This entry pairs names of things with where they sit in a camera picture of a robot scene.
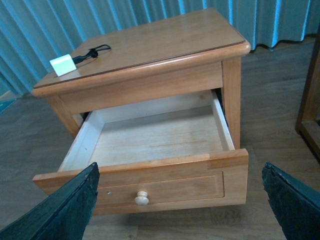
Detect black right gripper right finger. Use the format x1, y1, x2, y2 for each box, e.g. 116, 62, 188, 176
262, 162, 320, 240

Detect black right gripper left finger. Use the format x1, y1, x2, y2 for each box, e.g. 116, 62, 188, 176
0, 162, 100, 240

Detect wooden drawer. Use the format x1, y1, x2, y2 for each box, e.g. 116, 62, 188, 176
33, 90, 249, 215

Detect white charger block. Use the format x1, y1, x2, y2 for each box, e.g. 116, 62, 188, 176
49, 54, 77, 77

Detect black charger cable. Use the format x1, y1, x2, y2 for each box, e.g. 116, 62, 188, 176
71, 44, 112, 65

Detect dark wooden side table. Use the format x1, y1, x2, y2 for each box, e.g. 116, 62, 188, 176
295, 32, 320, 159

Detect grey pleated curtain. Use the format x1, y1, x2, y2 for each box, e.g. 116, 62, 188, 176
0, 0, 320, 96

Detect light wooden nightstand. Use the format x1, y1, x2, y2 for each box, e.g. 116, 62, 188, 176
32, 8, 251, 148

